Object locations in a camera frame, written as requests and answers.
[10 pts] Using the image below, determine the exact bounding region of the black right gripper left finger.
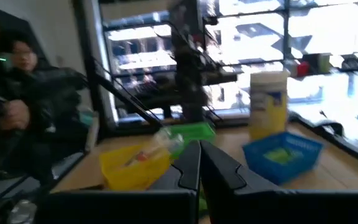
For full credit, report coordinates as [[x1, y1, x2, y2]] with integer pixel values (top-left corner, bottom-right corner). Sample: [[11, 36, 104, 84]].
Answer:
[[150, 139, 202, 192]]

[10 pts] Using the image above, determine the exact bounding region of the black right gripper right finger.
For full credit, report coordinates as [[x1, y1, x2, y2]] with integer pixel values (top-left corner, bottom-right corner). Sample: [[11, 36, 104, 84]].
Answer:
[[200, 139, 282, 195]]

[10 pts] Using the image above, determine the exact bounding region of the small green shampoo bottle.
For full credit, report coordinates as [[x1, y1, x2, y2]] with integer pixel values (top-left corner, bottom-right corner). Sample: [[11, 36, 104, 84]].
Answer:
[[262, 147, 287, 165], [197, 189, 209, 218], [280, 146, 304, 163]]

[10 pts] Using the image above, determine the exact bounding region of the toothbrush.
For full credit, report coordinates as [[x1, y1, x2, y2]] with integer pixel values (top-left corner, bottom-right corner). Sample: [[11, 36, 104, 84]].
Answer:
[[124, 146, 167, 167], [149, 126, 185, 156]]

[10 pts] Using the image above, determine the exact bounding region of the green plastic basket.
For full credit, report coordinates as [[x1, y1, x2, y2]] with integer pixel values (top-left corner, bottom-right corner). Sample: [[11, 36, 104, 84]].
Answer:
[[165, 121, 217, 156]]

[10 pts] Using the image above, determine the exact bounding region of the Lysol wipes canister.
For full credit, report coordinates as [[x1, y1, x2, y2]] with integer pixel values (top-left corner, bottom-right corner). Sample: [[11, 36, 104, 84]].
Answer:
[[248, 70, 289, 141]]

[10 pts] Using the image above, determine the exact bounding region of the blue plastic basket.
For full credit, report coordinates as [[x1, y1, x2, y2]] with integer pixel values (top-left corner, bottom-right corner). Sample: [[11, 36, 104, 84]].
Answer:
[[242, 131, 324, 187]]

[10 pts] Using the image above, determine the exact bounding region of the yellow plastic basket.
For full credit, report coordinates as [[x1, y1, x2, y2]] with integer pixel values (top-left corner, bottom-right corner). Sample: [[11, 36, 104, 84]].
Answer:
[[99, 143, 173, 192]]

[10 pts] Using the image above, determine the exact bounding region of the small white box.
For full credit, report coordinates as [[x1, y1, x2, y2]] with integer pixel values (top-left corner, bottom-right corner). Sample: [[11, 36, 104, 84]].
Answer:
[[283, 59, 298, 77]]

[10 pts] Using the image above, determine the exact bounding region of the computer monitor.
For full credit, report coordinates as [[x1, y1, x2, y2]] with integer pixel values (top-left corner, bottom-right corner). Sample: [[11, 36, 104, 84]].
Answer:
[[166, 0, 206, 35]]

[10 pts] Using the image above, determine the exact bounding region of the small red box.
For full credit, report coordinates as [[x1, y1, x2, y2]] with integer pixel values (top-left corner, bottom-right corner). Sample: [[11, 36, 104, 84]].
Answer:
[[296, 61, 310, 77]]

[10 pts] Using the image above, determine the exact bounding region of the pale green box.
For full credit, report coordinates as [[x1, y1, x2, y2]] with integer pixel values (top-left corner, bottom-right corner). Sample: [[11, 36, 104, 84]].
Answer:
[[318, 53, 332, 73]]

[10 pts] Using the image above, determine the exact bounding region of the dark desk device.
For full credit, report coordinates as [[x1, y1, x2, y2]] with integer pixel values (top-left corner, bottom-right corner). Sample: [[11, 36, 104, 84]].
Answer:
[[340, 54, 358, 69]]

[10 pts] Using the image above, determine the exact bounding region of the person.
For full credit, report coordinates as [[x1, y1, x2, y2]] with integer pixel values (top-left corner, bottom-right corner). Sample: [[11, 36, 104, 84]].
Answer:
[[0, 29, 88, 190]]

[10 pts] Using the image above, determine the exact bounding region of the person's hand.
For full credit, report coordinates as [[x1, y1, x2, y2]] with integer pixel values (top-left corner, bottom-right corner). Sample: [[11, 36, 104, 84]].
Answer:
[[0, 99, 32, 131]]

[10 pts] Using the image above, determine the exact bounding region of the black window frame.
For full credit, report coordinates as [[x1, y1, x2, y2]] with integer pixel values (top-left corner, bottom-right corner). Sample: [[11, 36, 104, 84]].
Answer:
[[98, 0, 358, 125]]

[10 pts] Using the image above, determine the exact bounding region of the black frame handle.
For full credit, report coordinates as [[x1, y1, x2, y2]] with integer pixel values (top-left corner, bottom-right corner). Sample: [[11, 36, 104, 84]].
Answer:
[[317, 120, 345, 138]]

